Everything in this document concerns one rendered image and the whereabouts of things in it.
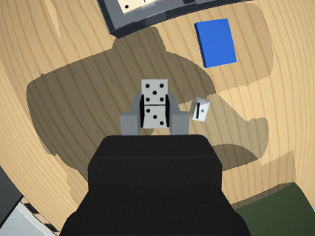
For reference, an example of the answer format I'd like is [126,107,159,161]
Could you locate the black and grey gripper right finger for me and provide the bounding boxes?
[165,93,190,135]

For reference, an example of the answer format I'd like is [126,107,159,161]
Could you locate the blue flat rectangular block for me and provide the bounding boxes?
[194,18,237,68]

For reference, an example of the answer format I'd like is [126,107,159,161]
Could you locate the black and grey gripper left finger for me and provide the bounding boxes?
[119,93,145,135]

